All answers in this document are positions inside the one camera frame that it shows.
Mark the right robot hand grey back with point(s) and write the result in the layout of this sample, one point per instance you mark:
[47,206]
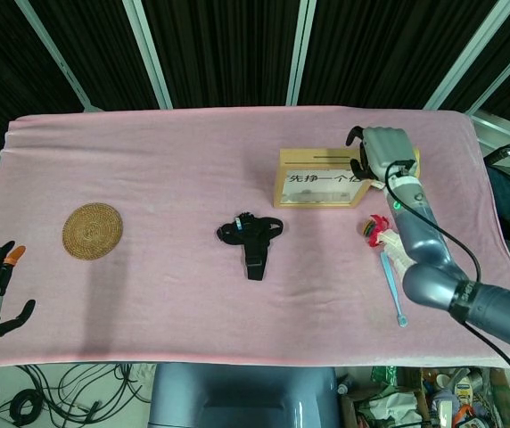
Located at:
[384,147]

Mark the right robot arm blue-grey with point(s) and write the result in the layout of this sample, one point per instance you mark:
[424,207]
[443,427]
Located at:
[420,241]

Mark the striped sock with yellow roll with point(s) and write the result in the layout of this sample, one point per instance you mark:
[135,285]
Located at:
[417,171]

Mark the white feather shuttlecock colourful base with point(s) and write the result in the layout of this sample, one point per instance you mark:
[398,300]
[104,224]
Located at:
[373,229]

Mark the round woven rattan coaster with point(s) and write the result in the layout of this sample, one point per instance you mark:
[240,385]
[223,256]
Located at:
[92,229]

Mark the light blue toothbrush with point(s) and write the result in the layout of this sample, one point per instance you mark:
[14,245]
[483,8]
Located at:
[392,285]

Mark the pink table cloth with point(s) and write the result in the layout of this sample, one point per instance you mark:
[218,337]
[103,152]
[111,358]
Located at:
[170,169]

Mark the cardboard box of clutter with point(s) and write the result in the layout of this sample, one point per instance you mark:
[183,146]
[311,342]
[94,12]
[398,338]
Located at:
[455,397]

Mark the blue-grey robot torso base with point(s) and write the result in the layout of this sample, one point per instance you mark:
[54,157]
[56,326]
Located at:
[237,392]

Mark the wooden money box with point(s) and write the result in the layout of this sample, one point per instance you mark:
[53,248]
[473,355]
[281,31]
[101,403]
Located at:
[308,157]

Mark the white aluminium frame post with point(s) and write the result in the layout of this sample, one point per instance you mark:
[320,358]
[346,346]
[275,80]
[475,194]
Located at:
[54,53]
[504,76]
[148,53]
[301,49]
[469,53]

